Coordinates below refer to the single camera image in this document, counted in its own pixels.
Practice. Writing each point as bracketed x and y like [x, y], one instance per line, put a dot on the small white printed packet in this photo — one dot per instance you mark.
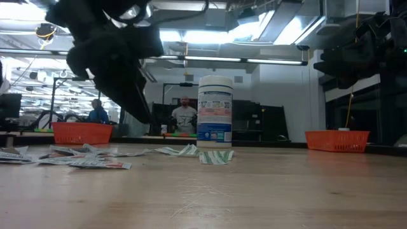
[133, 153]
[76, 149]
[12, 156]
[101, 165]
[63, 160]

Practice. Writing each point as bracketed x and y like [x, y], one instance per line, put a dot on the black monitor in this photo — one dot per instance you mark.
[9, 106]

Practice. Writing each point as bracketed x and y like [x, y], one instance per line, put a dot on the black rig frame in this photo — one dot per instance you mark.
[55, 95]

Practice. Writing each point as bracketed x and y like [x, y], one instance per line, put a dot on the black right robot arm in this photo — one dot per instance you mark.
[400, 6]

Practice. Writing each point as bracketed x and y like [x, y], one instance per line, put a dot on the white packet black print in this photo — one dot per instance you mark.
[344, 128]

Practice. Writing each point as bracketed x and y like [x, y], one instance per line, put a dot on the black security camera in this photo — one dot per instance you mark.
[302, 47]

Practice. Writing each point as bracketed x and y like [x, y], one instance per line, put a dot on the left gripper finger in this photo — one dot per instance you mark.
[124, 92]
[143, 92]

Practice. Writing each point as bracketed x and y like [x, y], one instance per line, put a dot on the orange plastic mesh basket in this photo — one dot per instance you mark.
[82, 135]
[337, 141]

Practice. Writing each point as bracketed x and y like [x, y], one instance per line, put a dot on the black partition panels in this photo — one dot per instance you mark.
[254, 121]

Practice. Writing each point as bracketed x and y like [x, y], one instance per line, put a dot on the green striped bandage wrapper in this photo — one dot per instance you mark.
[213, 160]
[224, 153]
[171, 150]
[190, 149]

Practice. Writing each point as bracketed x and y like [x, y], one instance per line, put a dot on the small white bottle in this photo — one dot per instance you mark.
[163, 129]

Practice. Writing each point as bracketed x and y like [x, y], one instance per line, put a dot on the person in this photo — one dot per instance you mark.
[184, 117]
[98, 114]

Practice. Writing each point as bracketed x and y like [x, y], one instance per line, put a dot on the white wipes canister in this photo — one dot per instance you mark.
[214, 111]

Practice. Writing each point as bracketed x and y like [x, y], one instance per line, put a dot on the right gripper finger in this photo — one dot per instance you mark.
[343, 73]
[338, 56]

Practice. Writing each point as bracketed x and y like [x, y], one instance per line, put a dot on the grey hanging cloth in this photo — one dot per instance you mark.
[130, 127]

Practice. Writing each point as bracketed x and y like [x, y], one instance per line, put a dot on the grey ventilation box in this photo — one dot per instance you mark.
[216, 19]

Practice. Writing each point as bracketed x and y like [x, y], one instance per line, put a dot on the bright ceiling light panel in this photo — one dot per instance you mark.
[197, 36]

